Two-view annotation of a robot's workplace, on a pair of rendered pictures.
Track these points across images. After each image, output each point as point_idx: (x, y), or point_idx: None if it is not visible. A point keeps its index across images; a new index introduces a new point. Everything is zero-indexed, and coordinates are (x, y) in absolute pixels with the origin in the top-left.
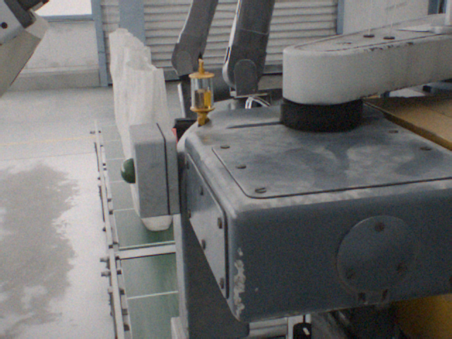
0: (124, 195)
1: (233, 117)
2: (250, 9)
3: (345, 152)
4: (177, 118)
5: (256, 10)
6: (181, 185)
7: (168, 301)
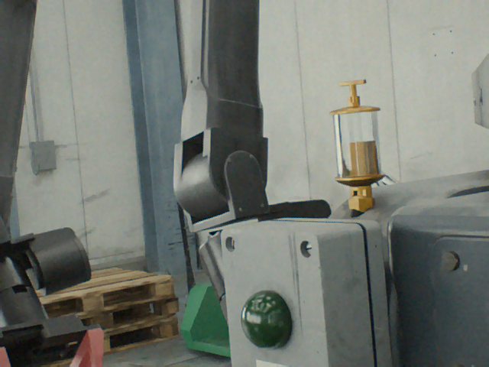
0: None
1: (424, 186)
2: (227, 67)
3: None
4: (1, 327)
5: (236, 68)
6: (393, 327)
7: None
